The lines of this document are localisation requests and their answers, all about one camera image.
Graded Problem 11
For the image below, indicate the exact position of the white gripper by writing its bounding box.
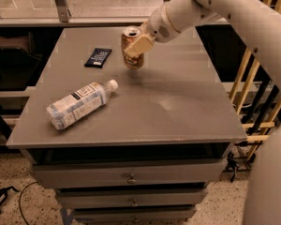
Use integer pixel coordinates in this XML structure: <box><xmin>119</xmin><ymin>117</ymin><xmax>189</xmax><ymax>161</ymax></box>
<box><xmin>124</xmin><ymin>5</ymin><xmax>175</xmax><ymax>57</ymax></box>

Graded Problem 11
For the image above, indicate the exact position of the orange soda can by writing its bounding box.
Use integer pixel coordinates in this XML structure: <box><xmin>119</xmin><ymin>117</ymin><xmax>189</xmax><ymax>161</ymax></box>
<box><xmin>121</xmin><ymin>26</ymin><xmax>144</xmax><ymax>69</ymax></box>

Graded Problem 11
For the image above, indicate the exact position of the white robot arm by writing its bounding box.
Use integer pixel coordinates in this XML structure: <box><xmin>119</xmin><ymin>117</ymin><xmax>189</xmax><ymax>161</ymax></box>
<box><xmin>125</xmin><ymin>0</ymin><xmax>281</xmax><ymax>225</ymax></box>

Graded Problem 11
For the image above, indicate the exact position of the dark blue rxbar wrapper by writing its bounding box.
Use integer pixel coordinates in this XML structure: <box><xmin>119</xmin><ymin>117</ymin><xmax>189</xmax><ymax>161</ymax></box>
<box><xmin>84</xmin><ymin>48</ymin><xmax>111</xmax><ymax>68</ymax></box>

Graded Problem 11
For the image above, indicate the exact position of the clear plastic water bottle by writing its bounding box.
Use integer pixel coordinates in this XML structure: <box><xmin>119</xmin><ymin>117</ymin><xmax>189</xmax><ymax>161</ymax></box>
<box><xmin>47</xmin><ymin>80</ymin><xmax>118</xmax><ymax>130</ymax></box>

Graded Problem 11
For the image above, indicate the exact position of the grey drawer cabinet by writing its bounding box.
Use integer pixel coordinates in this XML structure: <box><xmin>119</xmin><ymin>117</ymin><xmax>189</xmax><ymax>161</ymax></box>
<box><xmin>7</xmin><ymin>27</ymin><xmax>245</xmax><ymax>212</ymax></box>

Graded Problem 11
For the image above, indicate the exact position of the wooden ladder rack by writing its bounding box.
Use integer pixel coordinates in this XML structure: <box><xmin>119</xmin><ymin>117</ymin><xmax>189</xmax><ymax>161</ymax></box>
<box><xmin>228</xmin><ymin>0</ymin><xmax>281</xmax><ymax>173</ymax></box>

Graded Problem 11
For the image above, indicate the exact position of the top grey drawer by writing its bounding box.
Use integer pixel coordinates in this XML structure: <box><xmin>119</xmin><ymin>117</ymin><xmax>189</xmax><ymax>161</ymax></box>
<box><xmin>31</xmin><ymin>158</ymin><xmax>226</xmax><ymax>188</ymax></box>

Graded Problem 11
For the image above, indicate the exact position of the grey drawer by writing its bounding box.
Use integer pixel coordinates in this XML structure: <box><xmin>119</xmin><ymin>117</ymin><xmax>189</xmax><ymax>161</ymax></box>
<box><xmin>57</xmin><ymin>188</ymin><xmax>208</xmax><ymax>209</ymax></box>
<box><xmin>73</xmin><ymin>207</ymin><xmax>196</xmax><ymax>223</ymax></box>
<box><xmin>31</xmin><ymin>158</ymin><xmax>226</xmax><ymax>188</ymax></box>

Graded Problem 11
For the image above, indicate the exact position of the middle grey drawer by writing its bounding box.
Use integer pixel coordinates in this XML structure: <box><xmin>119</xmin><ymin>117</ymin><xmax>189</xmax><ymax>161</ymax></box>
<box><xmin>57</xmin><ymin>188</ymin><xmax>208</xmax><ymax>209</ymax></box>

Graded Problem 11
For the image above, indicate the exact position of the bottom grey drawer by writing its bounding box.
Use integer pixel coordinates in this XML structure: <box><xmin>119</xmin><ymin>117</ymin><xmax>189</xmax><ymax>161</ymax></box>
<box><xmin>73</xmin><ymin>207</ymin><xmax>196</xmax><ymax>223</ymax></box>

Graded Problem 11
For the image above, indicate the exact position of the metal window frame rail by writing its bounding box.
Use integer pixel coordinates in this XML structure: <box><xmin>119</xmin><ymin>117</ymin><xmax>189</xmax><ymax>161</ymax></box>
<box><xmin>0</xmin><ymin>0</ymin><xmax>168</xmax><ymax>27</ymax></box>

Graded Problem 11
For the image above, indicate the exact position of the black cable on floor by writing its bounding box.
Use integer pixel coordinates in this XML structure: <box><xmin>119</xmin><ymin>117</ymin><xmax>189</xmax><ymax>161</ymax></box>
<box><xmin>18</xmin><ymin>181</ymin><xmax>39</xmax><ymax>225</ymax></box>

